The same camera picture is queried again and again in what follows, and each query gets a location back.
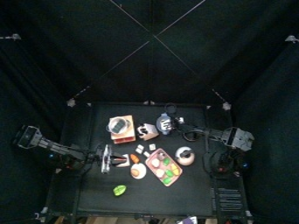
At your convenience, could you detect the white and brown round pot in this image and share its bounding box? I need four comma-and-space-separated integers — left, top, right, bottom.
173, 145, 196, 167

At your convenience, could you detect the thin white cord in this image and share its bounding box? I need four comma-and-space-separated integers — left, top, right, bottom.
107, 0, 228, 103
72, 0, 207, 99

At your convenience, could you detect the wooden toy stove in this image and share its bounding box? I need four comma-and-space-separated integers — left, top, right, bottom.
108, 115, 137, 144

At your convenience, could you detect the silver toy pot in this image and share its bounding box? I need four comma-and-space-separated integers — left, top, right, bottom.
107, 117, 132, 136

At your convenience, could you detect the green toy leaf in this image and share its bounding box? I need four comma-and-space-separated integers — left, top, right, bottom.
112, 185, 127, 197

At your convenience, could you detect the purple and white object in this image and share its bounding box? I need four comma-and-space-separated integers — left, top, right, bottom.
176, 215, 199, 224

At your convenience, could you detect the blue bowl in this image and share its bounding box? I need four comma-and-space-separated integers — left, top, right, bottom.
155, 113, 175, 136

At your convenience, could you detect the orange toy carrot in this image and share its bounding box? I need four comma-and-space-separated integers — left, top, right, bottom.
129, 153, 141, 165

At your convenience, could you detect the black cable loop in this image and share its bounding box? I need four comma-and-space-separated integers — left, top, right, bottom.
181, 130, 201, 143

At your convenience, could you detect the dark pan with grey handle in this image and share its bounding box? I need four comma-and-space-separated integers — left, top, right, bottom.
163, 103, 179, 118

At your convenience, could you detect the pink rectangular tray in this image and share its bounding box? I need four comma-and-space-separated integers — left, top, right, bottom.
144, 147, 184, 187

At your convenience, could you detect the black label with white text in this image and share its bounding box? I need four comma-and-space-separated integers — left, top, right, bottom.
216, 186, 244, 214

